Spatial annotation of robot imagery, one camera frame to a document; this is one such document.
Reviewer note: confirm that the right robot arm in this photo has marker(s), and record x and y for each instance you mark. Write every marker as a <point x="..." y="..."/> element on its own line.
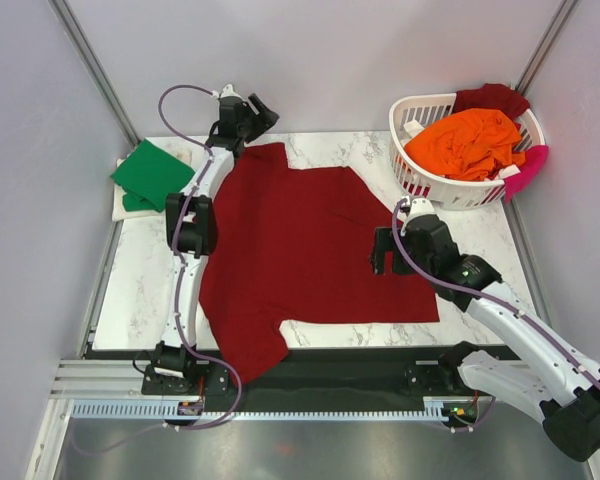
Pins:
<point x="558" y="386"/>

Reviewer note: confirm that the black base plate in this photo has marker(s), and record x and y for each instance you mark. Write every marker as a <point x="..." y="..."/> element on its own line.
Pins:
<point x="343" y="379"/>

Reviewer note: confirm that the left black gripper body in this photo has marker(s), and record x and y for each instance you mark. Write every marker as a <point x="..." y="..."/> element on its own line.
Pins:
<point x="241" y="129"/>

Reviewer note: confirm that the white slotted cable duct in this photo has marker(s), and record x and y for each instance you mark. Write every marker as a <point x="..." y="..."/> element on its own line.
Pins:
<point x="427" y="409"/>

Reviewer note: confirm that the folded green t shirt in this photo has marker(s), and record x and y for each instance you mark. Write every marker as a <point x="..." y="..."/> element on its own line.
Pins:
<point x="148" y="175"/>

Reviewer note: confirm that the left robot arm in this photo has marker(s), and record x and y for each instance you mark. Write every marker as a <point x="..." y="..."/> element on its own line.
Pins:
<point x="175" y="367"/>

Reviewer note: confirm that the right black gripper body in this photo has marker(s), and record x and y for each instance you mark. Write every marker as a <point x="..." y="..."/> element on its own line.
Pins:
<point x="420" y="262"/>

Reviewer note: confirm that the dark red shirt in basket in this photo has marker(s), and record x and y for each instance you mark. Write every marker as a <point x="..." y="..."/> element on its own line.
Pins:
<point x="492" y="96"/>

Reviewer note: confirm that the aluminium front rail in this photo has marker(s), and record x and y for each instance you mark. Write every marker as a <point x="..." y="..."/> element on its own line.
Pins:
<point x="96" y="380"/>

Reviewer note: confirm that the dark red t shirt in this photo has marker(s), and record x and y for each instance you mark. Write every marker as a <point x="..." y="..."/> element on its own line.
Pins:
<point x="295" y="245"/>

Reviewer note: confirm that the pink garment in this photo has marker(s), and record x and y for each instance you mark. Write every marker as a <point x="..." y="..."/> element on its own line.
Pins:
<point x="535" y="159"/>

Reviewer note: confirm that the left aluminium frame post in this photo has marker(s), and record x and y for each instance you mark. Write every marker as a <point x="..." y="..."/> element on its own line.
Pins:
<point x="87" y="54"/>

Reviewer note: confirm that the right aluminium frame post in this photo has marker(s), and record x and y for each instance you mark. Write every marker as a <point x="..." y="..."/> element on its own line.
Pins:
<point x="548" y="40"/>

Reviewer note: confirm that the white laundry basket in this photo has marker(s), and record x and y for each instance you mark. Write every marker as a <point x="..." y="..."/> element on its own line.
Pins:
<point x="411" y="115"/>

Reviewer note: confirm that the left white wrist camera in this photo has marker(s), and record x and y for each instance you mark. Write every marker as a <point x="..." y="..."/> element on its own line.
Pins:
<point x="228" y="92"/>

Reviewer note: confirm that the folded white cloth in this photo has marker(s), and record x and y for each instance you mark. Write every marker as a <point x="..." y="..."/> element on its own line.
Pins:
<point x="119" y="213"/>

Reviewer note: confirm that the aluminium frame post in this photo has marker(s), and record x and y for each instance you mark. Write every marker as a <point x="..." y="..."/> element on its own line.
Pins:
<point x="87" y="54"/>
<point x="548" y="40"/>

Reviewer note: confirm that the orange t shirt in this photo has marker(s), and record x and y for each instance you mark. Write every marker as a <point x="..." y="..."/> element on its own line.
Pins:
<point x="472" y="145"/>

